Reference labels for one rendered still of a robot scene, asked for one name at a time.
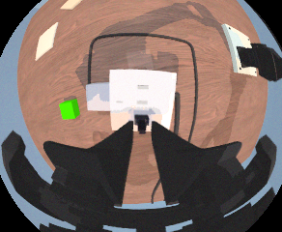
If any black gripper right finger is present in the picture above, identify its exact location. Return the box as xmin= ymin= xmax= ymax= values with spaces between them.
xmin=152 ymin=121 xmax=242 ymax=205

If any small green cube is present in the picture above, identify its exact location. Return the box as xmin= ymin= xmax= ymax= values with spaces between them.
xmin=59 ymin=100 xmax=80 ymax=120

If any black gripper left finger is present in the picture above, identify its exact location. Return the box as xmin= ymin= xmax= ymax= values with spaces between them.
xmin=43 ymin=120 xmax=133 ymax=208

